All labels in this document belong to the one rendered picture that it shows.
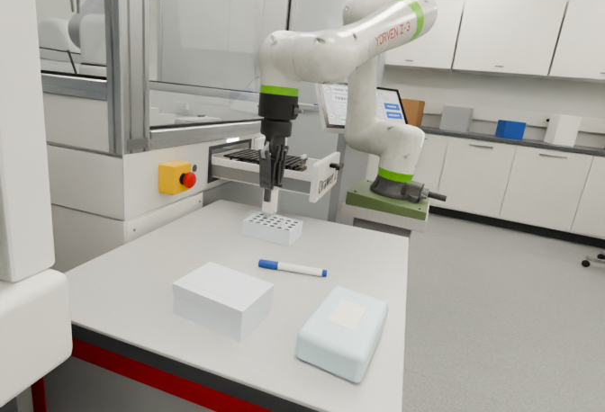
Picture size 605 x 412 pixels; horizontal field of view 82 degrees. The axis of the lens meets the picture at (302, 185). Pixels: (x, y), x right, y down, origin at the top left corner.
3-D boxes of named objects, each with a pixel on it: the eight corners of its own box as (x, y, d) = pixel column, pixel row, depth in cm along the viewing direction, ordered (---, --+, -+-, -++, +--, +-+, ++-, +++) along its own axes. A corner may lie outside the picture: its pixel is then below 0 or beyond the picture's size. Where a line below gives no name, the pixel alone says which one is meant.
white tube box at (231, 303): (271, 312, 56) (274, 283, 55) (239, 344, 49) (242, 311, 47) (209, 288, 61) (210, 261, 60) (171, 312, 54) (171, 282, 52)
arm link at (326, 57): (375, 47, 98) (374, 2, 92) (415, 47, 91) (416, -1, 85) (295, 90, 76) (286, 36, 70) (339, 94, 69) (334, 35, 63)
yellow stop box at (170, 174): (193, 190, 90) (194, 162, 88) (176, 196, 83) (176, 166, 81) (176, 186, 91) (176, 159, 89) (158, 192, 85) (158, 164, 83)
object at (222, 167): (330, 178, 122) (333, 161, 121) (311, 195, 98) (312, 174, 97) (229, 161, 133) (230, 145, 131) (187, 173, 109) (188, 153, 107)
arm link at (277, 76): (282, 35, 86) (249, 26, 78) (323, 35, 79) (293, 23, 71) (277, 94, 90) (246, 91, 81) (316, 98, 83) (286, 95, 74)
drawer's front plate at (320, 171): (336, 183, 124) (340, 152, 121) (314, 203, 97) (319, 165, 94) (331, 182, 124) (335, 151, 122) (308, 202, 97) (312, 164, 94)
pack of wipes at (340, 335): (331, 304, 60) (335, 281, 59) (386, 325, 56) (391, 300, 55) (291, 358, 47) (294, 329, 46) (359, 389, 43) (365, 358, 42)
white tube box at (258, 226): (301, 235, 89) (302, 220, 88) (288, 246, 81) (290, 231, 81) (257, 224, 93) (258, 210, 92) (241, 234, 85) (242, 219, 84)
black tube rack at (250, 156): (305, 175, 121) (308, 157, 119) (288, 186, 104) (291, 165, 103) (247, 165, 126) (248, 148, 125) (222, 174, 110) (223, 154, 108)
